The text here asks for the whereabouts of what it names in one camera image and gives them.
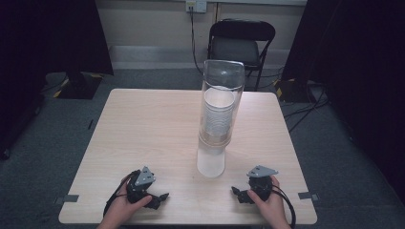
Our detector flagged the black wall socket cable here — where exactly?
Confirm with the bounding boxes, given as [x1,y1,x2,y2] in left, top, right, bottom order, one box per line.
[189,9,205,76]

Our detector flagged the black folding chair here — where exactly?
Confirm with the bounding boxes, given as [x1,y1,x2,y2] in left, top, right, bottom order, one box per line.
[206,18,277,93]

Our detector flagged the white wall socket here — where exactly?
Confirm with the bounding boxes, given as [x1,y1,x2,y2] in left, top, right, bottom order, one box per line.
[185,0,208,14]

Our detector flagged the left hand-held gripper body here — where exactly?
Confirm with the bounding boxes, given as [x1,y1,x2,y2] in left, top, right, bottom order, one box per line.
[126,165,157,204]

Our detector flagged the black stand base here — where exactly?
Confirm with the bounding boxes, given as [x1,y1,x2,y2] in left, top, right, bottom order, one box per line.
[273,76,317,103]
[53,72,105,100]

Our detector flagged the black curtain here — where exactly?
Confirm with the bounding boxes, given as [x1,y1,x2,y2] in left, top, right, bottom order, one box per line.
[0,0,115,160]
[281,0,405,206]

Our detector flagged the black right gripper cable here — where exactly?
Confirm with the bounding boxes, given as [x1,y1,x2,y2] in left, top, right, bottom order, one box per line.
[270,184,297,229]

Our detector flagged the black floor cables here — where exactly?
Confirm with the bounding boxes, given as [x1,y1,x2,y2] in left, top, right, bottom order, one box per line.
[282,83,330,134]

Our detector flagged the clear tube cup dispenser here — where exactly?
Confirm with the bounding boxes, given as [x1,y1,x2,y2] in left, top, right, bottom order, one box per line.
[196,59,246,178]

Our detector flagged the person's left hand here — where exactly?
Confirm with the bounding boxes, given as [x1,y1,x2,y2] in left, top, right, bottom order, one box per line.
[102,177,154,223]

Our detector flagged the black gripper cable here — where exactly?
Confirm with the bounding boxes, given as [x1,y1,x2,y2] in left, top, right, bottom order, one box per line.
[102,169,141,218]
[270,184,297,229]

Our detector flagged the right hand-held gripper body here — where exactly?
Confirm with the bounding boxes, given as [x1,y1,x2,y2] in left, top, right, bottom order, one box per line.
[245,164,279,202]

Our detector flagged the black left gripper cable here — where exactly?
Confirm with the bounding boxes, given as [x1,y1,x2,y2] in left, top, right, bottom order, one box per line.
[102,169,141,218]

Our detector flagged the person's right hand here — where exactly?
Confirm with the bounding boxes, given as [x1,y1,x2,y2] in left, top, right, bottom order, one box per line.
[246,175,289,224]

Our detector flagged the stack of white paper cups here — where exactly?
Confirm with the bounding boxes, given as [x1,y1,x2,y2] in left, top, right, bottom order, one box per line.
[202,87,236,136]

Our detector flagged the grey tape piece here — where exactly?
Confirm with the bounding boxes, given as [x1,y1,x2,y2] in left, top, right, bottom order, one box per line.
[297,191,320,201]
[54,194,80,205]

